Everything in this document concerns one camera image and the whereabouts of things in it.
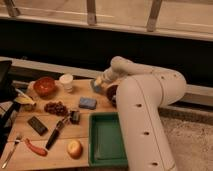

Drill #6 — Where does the small blue cup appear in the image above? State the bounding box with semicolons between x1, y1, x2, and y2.
90;79;102;94

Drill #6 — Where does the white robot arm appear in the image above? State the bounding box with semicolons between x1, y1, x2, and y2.
93;56;187;171

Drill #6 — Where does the green plastic tray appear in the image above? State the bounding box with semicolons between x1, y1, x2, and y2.
88;112;128;167

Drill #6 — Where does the dark purple bowl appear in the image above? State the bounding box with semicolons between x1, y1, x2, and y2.
106;85;117;106

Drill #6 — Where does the blue sponge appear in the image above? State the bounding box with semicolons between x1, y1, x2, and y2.
79;97;97;110

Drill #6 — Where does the white paper cup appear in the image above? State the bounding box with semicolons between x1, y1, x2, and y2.
59;74;73;92

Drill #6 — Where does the small dark can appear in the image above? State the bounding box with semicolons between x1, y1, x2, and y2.
70;111;80;124

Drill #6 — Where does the bunch of dark grapes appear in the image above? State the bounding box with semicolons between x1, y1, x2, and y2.
44;102;68;116

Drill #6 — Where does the red bowl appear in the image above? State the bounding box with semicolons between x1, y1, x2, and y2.
33;77;56;97

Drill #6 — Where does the yellow apple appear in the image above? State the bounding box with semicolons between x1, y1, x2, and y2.
67;140;83;159

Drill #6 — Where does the banana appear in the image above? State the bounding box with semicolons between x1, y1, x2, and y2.
15;96;36;111

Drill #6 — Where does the black rectangular block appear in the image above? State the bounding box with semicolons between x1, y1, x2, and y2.
28;116;48;136

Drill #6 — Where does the silver fork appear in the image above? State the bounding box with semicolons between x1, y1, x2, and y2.
1;134;22;169

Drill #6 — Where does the black handled knife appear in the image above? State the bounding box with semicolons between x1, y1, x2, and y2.
45;118;68;150

